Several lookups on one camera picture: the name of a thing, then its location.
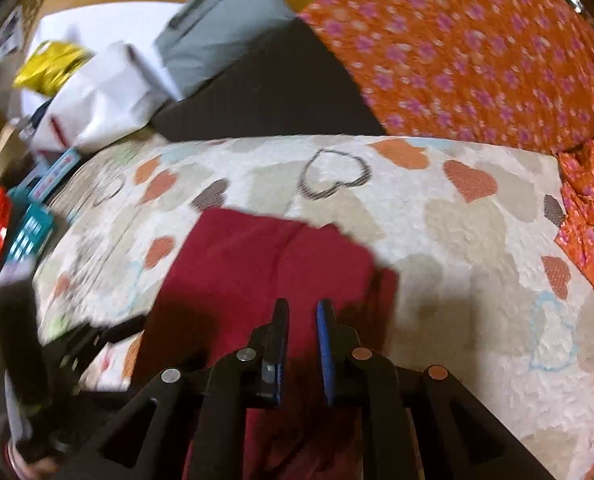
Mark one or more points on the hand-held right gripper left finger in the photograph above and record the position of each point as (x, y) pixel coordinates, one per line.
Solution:
(277, 360)

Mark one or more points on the white paper bag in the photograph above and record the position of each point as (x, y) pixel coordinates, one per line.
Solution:
(102, 95)

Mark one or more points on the heart patterned quilt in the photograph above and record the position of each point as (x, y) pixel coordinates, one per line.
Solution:
(452, 260)

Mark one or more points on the dark brown cushion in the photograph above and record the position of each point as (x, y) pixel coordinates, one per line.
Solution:
(277, 95)

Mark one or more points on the grey pillow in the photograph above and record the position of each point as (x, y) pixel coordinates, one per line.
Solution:
(217, 35)

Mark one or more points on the teal box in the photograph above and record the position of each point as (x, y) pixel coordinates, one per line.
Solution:
(29, 230)

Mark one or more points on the gold foil bag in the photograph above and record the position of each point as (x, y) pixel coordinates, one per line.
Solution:
(47, 67)

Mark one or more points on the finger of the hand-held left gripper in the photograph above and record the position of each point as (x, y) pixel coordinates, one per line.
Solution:
(117, 330)

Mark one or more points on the orange floral cloth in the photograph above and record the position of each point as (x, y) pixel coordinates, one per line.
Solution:
(452, 50)

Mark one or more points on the light blue printed packet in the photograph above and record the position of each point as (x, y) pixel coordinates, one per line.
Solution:
(54, 172)

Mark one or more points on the dark red shirt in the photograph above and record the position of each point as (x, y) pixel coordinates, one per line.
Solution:
(237, 270)

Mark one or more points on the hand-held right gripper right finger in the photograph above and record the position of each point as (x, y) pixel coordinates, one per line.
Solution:
(324, 360)

